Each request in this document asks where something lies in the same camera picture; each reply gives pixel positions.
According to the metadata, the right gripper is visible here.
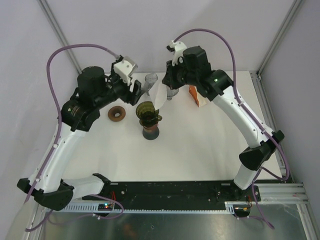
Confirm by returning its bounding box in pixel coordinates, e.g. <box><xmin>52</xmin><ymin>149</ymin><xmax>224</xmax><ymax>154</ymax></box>
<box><xmin>162</xmin><ymin>57</ymin><xmax>199</xmax><ymax>91</ymax></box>

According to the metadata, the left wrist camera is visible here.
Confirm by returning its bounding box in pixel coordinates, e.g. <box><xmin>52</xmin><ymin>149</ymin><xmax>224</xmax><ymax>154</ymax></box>
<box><xmin>113</xmin><ymin>56</ymin><xmax>138</xmax><ymax>86</ymax></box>

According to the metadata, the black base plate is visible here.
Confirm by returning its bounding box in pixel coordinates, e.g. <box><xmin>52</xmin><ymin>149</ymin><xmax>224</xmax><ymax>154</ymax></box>
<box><xmin>82</xmin><ymin>179</ymin><xmax>262</xmax><ymax>211</ymax></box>

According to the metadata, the purple cable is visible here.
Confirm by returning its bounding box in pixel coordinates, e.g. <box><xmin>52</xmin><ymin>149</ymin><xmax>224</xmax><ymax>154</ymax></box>
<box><xmin>173</xmin><ymin>28</ymin><xmax>292</xmax><ymax>230</ymax></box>
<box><xmin>24</xmin><ymin>43</ymin><xmax>125</xmax><ymax>232</ymax></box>

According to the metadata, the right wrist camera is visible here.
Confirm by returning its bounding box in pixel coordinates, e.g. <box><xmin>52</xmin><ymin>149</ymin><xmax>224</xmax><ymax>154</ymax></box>
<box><xmin>166</xmin><ymin>40</ymin><xmax>187</xmax><ymax>66</ymax></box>

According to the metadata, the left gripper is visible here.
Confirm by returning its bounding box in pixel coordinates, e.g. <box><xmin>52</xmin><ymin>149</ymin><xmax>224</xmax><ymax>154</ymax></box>
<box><xmin>94</xmin><ymin>62</ymin><xmax>146</xmax><ymax>109</ymax></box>

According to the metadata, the clear grey glass carafe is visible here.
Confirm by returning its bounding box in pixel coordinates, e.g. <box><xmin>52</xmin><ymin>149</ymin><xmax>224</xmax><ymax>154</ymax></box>
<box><xmin>142</xmin><ymin>73</ymin><xmax>158</xmax><ymax>97</ymax></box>

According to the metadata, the grey cable duct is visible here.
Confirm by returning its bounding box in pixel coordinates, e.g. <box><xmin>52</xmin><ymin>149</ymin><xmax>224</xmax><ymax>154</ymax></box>
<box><xmin>59</xmin><ymin>201</ymin><xmax>235</xmax><ymax>214</ymax></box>

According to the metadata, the olive green dripper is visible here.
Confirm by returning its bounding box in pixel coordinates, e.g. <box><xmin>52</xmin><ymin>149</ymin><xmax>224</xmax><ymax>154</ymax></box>
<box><xmin>135</xmin><ymin>101</ymin><xmax>163</xmax><ymax>128</ymax></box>

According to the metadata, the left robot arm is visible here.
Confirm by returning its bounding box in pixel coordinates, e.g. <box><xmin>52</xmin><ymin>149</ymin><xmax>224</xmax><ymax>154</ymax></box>
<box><xmin>17</xmin><ymin>60</ymin><xmax>143</xmax><ymax>211</ymax></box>

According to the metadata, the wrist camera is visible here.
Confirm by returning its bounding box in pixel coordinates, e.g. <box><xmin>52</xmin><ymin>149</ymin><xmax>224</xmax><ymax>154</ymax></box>
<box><xmin>166</xmin><ymin>40</ymin><xmax>187</xmax><ymax>66</ymax></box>
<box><xmin>113</xmin><ymin>56</ymin><xmax>138</xmax><ymax>86</ymax></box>

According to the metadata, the red-rimmed dark carafe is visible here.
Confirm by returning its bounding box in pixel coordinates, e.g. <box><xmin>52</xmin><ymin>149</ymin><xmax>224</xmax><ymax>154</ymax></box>
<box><xmin>142</xmin><ymin>124</ymin><xmax>160</xmax><ymax>141</ymax></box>

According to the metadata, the orange coffee filter box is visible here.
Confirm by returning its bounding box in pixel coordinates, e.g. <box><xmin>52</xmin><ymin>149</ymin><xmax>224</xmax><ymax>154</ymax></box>
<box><xmin>188</xmin><ymin>85</ymin><xmax>208</xmax><ymax>108</ymax></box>

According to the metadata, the white paper coffee filter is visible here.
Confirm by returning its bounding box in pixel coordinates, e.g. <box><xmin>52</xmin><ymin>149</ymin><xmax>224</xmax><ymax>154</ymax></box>
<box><xmin>148</xmin><ymin>81</ymin><xmax>167</xmax><ymax>110</ymax></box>

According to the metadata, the clear grey ribbed dripper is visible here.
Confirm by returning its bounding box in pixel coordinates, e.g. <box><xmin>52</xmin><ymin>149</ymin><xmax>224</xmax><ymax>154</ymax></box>
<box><xmin>166</xmin><ymin>86</ymin><xmax>179</xmax><ymax>101</ymax></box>

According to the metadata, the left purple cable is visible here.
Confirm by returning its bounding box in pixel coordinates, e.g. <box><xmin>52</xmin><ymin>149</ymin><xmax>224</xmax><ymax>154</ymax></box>
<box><xmin>24</xmin><ymin>43</ymin><xmax>125</xmax><ymax>232</ymax></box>

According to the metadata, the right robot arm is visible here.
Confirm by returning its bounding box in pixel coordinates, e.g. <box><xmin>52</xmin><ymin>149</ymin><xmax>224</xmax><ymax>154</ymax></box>
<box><xmin>162</xmin><ymin>41</ymin><xmax>284</xmax><ymax>201</ymax></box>

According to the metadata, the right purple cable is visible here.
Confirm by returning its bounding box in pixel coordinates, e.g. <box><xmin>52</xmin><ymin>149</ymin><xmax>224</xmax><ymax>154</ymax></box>
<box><xmin>173</xmin><ymin>28</ymin><xmax>292</xmax><ymax>230</ymax></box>

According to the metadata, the brown wooden ring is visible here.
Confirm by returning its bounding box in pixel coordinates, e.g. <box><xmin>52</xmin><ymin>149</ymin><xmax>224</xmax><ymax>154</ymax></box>
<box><xmin>107</xmin><ymin>105</ymin><xmax>127</xmax><ymax>123</ymax></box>

